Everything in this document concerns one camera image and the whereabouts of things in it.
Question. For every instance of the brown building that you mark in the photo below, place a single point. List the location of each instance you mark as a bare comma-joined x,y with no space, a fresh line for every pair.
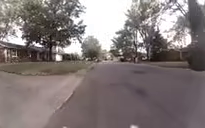
171,54

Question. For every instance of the green grass lawn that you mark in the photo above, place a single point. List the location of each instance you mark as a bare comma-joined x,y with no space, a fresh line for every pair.
43,66

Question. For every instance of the grey asphalt road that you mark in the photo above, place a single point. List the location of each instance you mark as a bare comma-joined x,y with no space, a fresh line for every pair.
130,96

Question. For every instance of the pale concrete driveway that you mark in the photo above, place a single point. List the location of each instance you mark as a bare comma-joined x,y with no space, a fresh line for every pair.
26,95

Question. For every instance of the dark tree trunk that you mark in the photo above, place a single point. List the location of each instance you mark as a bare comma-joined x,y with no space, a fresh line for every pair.
197,23

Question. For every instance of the large leafy tree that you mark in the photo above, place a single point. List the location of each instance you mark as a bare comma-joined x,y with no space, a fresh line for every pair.
51,23

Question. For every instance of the low brick house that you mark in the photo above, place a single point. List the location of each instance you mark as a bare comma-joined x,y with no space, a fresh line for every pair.
16,51

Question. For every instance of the group of tall trees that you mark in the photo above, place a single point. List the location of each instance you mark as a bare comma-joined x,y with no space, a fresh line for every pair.
141,36

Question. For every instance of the small round tree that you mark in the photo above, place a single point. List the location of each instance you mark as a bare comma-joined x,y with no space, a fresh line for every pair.
91,47

